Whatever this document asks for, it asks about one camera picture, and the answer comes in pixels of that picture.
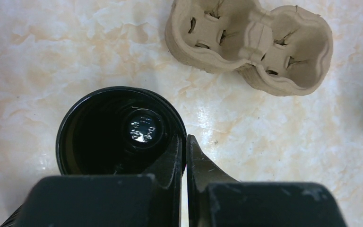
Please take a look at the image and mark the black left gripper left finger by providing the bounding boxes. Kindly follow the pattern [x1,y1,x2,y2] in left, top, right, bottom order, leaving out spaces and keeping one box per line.
[3,135,182,227]

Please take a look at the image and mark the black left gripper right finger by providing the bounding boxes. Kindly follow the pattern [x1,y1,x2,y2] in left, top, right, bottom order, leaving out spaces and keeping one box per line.
[186,135,346,227]

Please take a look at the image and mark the cardboard cup carrier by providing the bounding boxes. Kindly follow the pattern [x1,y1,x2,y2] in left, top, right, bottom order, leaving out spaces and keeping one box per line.
[165,0,333,96]

